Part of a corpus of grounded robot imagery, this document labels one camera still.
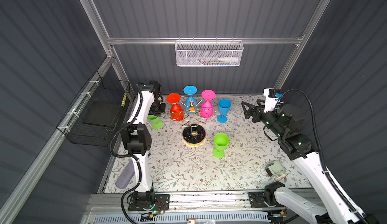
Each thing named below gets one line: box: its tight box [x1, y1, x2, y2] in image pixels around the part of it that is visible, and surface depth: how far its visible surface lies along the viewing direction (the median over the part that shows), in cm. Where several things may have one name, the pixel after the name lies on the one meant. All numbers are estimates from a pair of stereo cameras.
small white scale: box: [265, 159, 287, 178], surface depth 80 cm
